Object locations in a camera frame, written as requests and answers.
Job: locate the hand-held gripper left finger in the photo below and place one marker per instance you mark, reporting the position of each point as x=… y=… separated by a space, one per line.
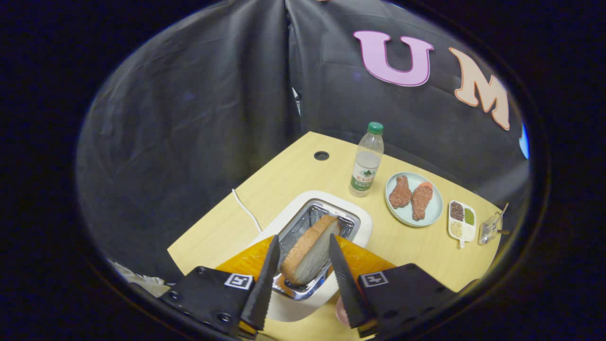
x=262 y=289

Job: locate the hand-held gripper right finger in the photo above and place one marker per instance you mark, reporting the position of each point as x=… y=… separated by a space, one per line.
x=348 y=289

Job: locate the toasted bread slice brown crust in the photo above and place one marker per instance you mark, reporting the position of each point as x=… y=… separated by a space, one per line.
x=310 y=251

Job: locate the pink round plate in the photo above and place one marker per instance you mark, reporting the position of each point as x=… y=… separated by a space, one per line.
x=341 y=312

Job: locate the white toaster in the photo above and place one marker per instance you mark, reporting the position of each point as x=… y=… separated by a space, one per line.
x=360 y=222

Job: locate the pale blue oval plate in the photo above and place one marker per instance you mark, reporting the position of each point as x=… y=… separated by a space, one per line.
x=409 y=218

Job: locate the brown meat piece orange tip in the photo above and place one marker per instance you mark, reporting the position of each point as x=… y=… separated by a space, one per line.
x=421 y=201

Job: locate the clear water bottle green cap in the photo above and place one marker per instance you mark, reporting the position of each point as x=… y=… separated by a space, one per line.
x=367 y=166

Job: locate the person's beige shirt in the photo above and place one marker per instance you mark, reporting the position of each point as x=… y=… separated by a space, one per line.
x=137 y=279

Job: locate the white divided grain dish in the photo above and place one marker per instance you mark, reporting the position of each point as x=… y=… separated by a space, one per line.
x=466 y=232

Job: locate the black table grommet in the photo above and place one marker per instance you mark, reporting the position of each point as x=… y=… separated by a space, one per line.
x=321 y=156

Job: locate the black backdrop cloth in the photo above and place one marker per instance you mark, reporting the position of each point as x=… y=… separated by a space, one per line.
x=189 y=118

